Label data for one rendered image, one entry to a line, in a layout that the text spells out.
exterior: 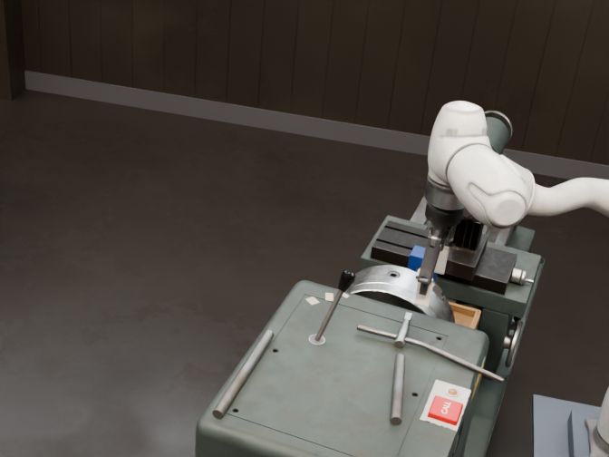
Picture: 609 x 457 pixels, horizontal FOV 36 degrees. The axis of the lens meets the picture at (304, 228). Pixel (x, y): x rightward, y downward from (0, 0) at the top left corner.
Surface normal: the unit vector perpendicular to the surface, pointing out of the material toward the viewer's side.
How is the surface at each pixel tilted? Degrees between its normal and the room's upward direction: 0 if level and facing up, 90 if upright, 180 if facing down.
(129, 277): 0
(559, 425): 0
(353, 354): 0
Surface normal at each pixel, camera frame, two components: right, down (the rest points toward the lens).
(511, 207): 0.11, 0.50
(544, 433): 0.08, -0.85
